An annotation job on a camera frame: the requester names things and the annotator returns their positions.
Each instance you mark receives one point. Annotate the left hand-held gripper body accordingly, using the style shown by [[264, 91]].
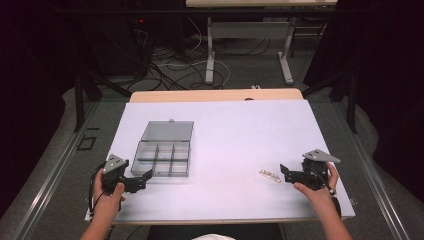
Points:
[[115, 168]]

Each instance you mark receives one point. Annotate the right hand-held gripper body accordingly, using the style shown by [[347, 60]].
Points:
[[315, 173]]

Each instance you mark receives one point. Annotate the small beige patterned strip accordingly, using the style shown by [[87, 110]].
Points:
[[270, 175]]

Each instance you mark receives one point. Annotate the clear plastic compartment box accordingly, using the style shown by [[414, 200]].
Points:
[[165, 150]]

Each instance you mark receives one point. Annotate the person's right hand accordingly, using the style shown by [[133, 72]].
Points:
[[321, 196]]

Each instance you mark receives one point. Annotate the person's left hand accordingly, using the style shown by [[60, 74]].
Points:
[[106, 201]]

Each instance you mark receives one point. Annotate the white table mat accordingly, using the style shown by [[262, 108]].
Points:
[[230, 143]]

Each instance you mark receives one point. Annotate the black metal stand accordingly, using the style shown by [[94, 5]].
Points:
[[350, 100], [80, 100]]

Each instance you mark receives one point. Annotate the person's white clothing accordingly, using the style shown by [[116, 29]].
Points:
[[213, 237]]

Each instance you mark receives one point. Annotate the wooden table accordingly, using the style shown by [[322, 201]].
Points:
[[206, 96]]

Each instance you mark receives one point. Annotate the dark curtain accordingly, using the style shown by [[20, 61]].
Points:
[[390, 83], [30, 83]]

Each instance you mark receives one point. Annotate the black power strip red light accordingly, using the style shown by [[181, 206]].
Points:
[[140, 30]]

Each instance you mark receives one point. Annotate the white desk with metal legs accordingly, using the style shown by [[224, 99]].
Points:
[[253, 30]]

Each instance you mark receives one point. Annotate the aluminium floor rail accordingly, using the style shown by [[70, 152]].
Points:
[[50, 180], [373, 180]]

